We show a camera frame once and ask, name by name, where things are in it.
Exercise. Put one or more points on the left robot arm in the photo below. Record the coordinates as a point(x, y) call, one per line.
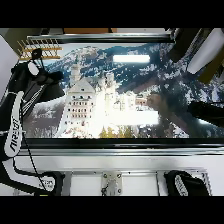
point(13, 123)

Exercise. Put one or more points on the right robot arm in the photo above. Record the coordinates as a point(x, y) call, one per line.
point(181, 185)

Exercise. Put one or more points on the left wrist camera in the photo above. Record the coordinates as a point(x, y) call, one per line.
point(36, 53)

